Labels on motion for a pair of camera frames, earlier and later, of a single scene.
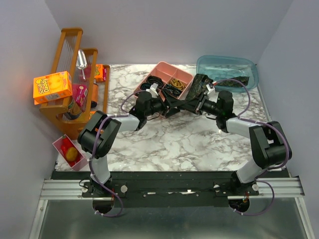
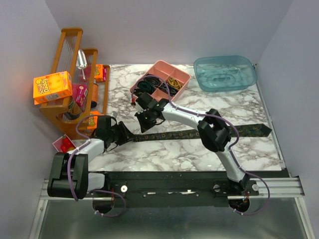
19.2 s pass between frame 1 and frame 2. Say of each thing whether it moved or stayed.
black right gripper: moved
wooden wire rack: stayed
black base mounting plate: stayed
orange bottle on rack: stayed
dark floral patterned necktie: moved
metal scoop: stayed
